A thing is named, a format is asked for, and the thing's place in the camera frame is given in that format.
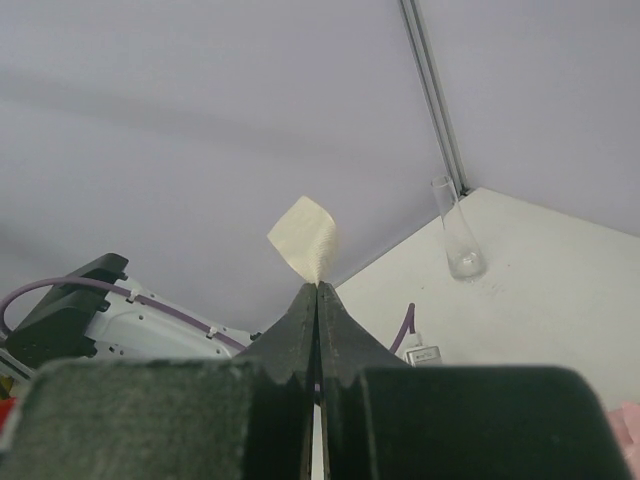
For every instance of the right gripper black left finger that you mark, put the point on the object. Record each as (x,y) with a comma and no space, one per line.
(250,417)

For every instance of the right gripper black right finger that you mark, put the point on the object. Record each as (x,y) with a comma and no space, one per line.
(385,419)

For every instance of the cream ribbon gold lettering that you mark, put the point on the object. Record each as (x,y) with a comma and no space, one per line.
(306,238)

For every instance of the pink wrapping paper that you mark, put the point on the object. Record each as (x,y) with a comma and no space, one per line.
(625,423)

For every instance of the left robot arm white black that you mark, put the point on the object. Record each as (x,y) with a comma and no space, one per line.
(99,312)

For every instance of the clear glass vase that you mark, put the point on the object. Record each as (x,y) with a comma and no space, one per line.
(465,259)

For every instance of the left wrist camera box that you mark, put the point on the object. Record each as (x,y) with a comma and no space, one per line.
(422,356)

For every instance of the left aluminium frame post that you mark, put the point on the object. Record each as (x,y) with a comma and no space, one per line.
(434,93)

